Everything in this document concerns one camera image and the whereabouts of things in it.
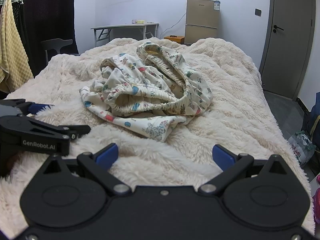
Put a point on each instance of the pink plastic object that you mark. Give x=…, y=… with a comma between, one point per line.
x=317, y=200

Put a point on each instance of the dark curtain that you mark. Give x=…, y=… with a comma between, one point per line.
x=50, y=10

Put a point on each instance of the small yellow box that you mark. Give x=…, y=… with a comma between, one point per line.
x=139, y=21

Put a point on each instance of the grey door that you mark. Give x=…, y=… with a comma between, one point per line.
x=287, y=55

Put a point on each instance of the cartoon dog print fitted sheet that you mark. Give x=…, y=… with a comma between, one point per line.
x=155, y=80

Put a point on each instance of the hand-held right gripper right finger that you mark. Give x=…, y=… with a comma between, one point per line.
x=222, y=156

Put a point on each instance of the black wall switch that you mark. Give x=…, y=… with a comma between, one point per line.
x=258, y=12

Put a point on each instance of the yellow checked towel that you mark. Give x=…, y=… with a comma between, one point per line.
x=12, y=50

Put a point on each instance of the orange box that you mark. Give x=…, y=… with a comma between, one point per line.
x=175, y=39

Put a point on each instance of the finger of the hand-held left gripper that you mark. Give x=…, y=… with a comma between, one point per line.
x=37, y=108
x=50, y=128

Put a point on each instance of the dark blue bag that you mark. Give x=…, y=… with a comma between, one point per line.
x=313, y=125

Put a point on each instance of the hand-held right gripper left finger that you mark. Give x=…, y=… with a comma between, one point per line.
x=108, y=153

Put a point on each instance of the grey folding table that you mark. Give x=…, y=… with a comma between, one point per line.
x=120, y=26

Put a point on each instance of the cream fluffy blanket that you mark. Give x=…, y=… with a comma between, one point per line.
x=237, y=110

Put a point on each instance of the pack of water bottles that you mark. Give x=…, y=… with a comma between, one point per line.
x=302, y=147

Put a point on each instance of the grey chair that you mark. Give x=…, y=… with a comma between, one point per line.
x=56, y=43

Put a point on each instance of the beige two-door fridge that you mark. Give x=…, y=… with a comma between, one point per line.
x=201, y=17

